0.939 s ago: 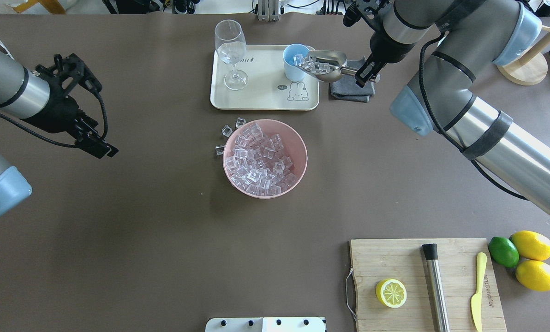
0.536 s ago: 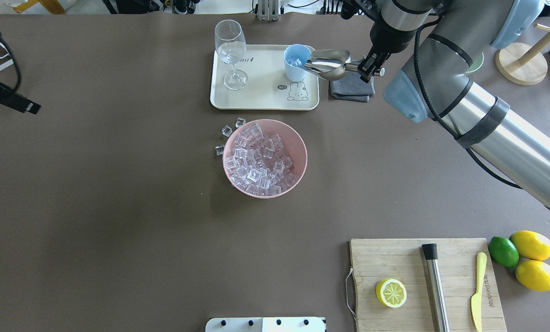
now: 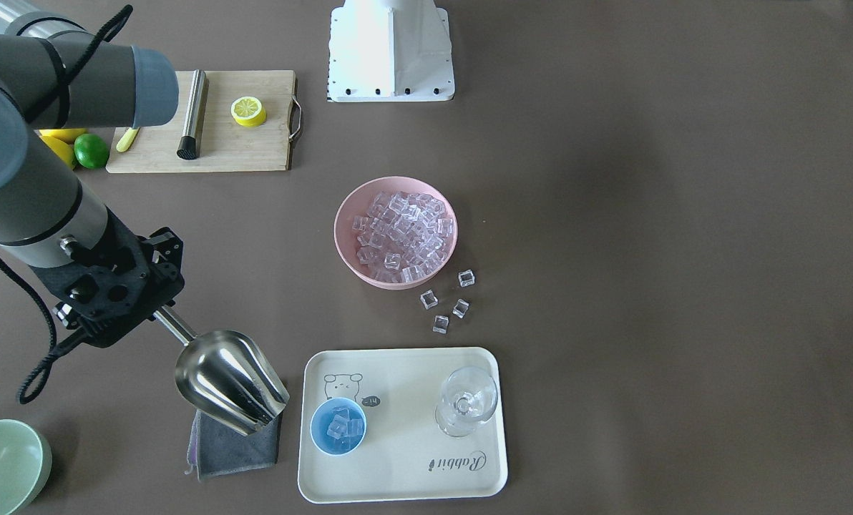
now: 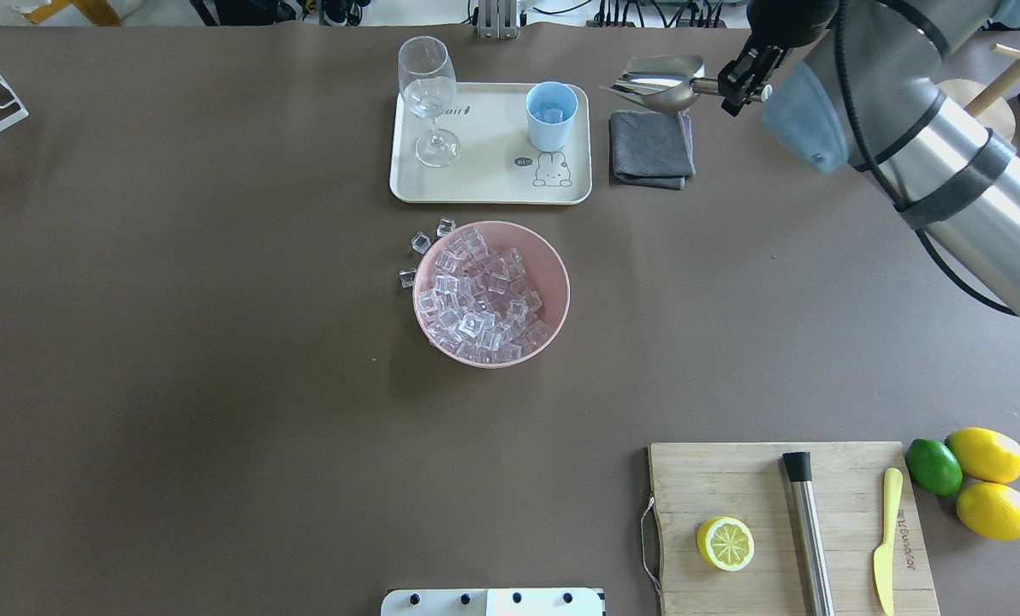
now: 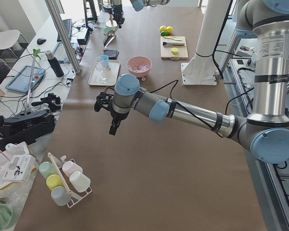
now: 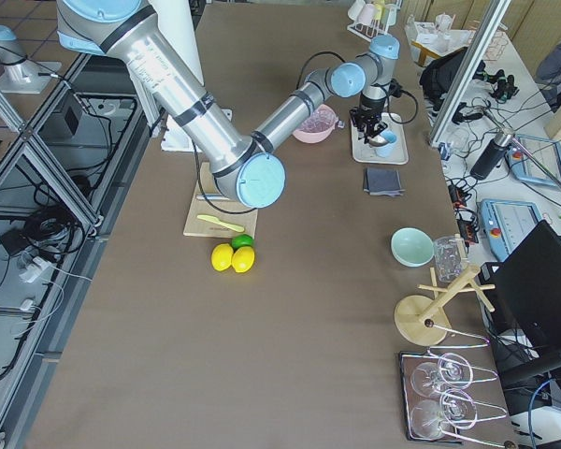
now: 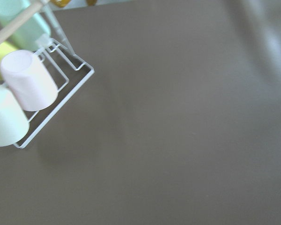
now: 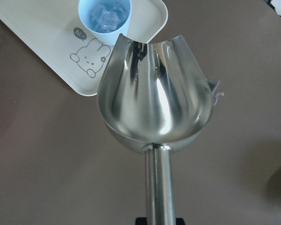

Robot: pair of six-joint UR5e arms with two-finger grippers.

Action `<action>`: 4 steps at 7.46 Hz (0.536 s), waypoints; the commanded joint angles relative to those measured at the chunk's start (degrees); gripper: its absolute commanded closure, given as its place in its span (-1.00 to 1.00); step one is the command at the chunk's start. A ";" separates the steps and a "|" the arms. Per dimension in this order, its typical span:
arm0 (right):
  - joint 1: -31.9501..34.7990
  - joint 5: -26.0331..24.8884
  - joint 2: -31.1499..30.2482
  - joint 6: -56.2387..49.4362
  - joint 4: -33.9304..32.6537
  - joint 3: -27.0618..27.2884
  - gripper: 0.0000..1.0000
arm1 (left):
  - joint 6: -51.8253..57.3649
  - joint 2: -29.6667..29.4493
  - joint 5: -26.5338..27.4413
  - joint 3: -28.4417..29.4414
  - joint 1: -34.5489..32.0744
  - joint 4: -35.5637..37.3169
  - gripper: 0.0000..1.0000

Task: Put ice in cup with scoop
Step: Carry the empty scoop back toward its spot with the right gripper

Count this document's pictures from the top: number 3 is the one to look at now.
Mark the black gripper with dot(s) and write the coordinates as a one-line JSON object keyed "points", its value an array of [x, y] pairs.
{"points": [[167, 250]]}

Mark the loose ice cube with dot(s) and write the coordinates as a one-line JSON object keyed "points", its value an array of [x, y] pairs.
{"points": [[440, 324], [460, 308], [429, 299], [466, 278]]}

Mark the green bowl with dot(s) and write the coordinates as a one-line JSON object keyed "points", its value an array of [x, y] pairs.
{"points": [[25, 464]]}

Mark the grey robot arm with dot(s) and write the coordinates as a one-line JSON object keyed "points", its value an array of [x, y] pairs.
{"points": [[54, 74]]}

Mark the ice cubes in cup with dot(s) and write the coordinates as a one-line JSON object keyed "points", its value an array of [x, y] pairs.
{"points": [[345, 429]]}

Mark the cream serving tray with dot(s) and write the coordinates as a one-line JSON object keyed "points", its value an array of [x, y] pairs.
{"points": [[403, 456]]}

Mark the clear ice cubes pile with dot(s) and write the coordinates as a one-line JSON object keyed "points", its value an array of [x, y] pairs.
{"points": [[402, 237]]}

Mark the light blue cup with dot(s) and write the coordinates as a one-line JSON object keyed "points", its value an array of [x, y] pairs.
{"points": [[322, 415]]}

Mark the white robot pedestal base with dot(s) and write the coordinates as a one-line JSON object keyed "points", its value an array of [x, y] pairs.
{"points": [[390, 51]]}

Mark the steel muddler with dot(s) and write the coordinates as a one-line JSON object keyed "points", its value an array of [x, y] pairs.
{"points": [[189, 142]]}

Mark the pink bowl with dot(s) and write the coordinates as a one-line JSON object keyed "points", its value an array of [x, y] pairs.
{"points": [[355, 202]]}

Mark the steel ice scoop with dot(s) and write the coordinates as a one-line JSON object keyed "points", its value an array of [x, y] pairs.
{"points": [[224, 374]]}

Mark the clear wine glass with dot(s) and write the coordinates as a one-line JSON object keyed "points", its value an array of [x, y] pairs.
{"points": [[468, 398]]}

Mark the wooden cutting board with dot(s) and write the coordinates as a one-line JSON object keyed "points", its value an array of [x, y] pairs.
{"points": [[225, 146]]}

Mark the green lime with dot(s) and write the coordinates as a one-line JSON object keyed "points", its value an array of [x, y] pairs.
{"points": [[91, 151]]}

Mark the yellow plastic knife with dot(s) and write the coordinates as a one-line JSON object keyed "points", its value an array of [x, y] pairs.
{"points": [[126, 140]]}

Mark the folded grey cloth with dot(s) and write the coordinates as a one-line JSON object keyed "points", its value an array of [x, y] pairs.
{"points": [[216, 450]]}

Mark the half lemon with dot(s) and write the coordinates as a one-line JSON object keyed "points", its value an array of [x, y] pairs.
{"points": [[248, 112]]}

